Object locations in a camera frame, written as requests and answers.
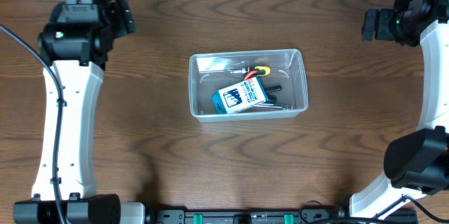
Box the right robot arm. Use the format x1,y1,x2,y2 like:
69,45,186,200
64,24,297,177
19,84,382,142
346,0,448,223

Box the stubby yellow black screwdriver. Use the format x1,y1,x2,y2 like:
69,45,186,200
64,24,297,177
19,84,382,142
231,65,271,77

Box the small black orange hammer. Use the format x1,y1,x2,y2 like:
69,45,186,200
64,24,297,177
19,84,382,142
264,85,282,93

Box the clear plastic container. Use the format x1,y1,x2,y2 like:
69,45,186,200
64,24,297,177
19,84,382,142
189,48,309,122

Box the slim black yellow screwdriver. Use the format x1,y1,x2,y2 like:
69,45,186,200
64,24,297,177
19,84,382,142
265,98,276,104

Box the white blue screwdriver box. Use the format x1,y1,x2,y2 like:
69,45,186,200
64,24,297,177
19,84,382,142
212,77,268,114

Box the red handled pliers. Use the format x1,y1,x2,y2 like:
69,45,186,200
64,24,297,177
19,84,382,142
243,70,258,81

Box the silver combination wrench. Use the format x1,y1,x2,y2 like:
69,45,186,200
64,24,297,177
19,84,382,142
254,103,292,110

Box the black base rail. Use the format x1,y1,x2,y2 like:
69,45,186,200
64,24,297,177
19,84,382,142
141,207,419,224

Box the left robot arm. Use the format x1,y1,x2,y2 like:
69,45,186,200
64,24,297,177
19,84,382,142
13,0,147,223

